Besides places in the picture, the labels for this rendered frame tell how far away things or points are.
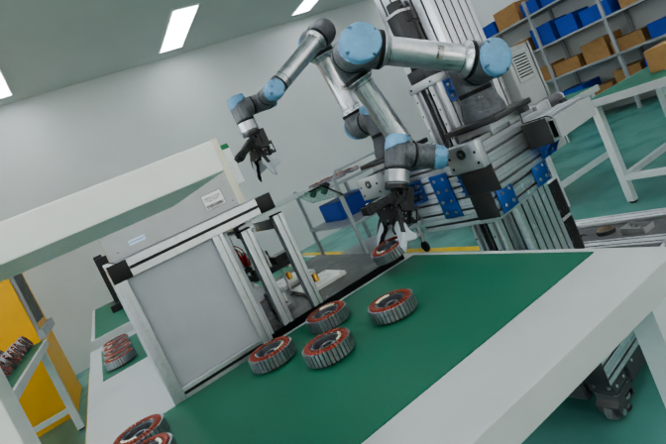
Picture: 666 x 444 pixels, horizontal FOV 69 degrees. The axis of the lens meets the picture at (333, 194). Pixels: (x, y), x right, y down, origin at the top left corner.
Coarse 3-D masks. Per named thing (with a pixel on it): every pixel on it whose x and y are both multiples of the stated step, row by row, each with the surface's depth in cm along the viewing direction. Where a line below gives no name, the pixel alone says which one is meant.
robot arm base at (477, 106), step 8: (480, 88) 160; (488, 88) 161; (464, 96) 163; (472, 96) 161; (480, 96) 161; (488, 96) 160; (496, 96) 161; (464, 104) 164; (472, 104) 162; (480, 104) 160; (488, 104) 160; (496, 104) 160; (504, 104) 162; (464, 112) 165; (472, 112) 162; (480, 112) 160; (488, 112) 159; (496, 112) 159; (464, 120) 166; (472, 120) 162
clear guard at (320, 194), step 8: (304, 192) 147; (312, 192) 160; (320, 192) 157; (328, 192) 154; (336, 192) 152; (280, 200) 165; (288, 200) 144; (312, 200) 170; (320, 200) 167; (240, 224) 142
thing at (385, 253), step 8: (392, 240) 143; (376, 248) 144; (384, 248) 144; (392, 248) 136; (376, 256) 138; (384, 256) 136; (392, 256) 135; (400, 256) 136; (376, 264) 140; (384, 264) 137
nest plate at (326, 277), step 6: (330, 270) 164; (336, 270) 161; (318, 276) 164; (324, 276) 160; (330, 276) 156; (336, 276) 153; (342, 276) 154; (318, 282) 154; (324, 282) 151; (330, 282) 152; (294, 288) 161; (300, 288) 157; (318, 288) 150; (300, 294) 154
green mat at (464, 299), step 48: (384, 288) 131; (432, 288) 115; (480, 288) 102; (528, 288) 92; (384, 336) 101; (432, 336) 91; (480, 336) 83; (240, 384) 110; (288, 384) 99; (336, 384) 89; (384, 384) 82; (432, 384) 75; (192, 432) 96; (240, 432) 88; (288, 432) 80; (336, 432) 74
